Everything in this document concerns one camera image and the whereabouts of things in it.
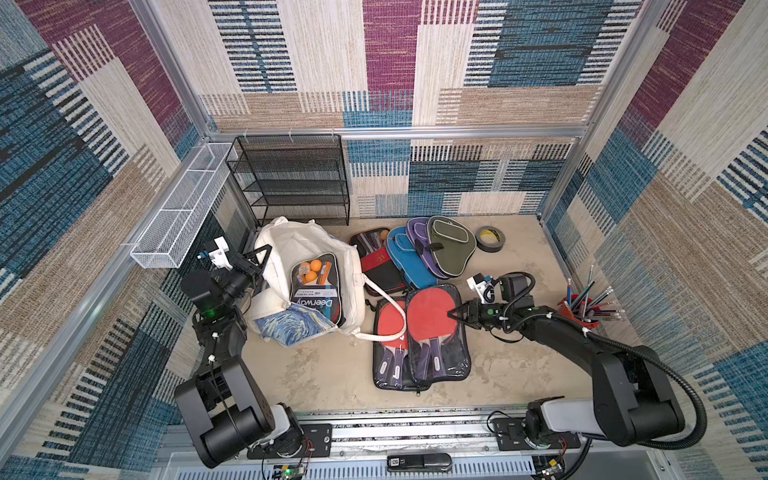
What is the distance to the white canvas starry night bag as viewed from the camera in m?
0.76

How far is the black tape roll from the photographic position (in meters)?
1.14

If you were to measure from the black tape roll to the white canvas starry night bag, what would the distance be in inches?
16.8
